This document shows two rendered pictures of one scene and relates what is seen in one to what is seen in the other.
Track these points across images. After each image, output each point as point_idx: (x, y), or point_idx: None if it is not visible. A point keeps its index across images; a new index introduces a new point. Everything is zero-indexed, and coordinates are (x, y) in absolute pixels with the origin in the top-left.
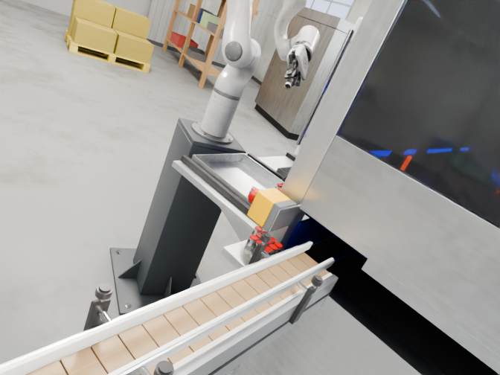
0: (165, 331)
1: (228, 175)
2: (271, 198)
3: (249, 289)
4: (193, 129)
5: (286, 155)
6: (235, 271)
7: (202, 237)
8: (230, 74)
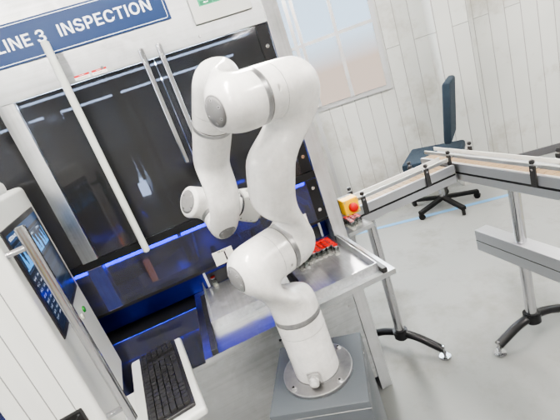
0: (407, 182)
1: (342, 272)
2: (351, 195)
3: (372, 197)
4: (352, 360)
5: (217, 351)
6: (380, 187)
7: None
8: (292, 286)
